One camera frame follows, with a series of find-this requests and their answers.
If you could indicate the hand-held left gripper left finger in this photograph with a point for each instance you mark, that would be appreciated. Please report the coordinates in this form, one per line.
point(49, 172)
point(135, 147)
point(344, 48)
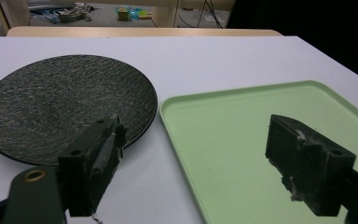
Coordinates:
point(87, 161)

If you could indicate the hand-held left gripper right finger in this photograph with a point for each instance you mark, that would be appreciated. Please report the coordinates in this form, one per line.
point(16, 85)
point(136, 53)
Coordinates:
point(310, 168)

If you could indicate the dark textured round plate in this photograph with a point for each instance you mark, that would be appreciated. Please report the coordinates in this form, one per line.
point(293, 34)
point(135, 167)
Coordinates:
point(62, 105)

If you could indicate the light green plastic tray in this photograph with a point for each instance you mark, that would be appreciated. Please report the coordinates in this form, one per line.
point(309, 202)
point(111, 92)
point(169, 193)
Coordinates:
point(239, 155)

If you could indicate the light wooden table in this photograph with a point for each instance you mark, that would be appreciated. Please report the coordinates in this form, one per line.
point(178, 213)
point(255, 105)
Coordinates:
point(143, 31)

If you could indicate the heap of tangled clutter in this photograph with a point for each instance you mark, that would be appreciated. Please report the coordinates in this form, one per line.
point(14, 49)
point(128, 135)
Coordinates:
point(62, 13)

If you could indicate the colourful small toys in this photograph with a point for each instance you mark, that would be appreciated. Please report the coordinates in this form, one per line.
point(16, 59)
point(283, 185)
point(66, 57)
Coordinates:
point(133, 14)

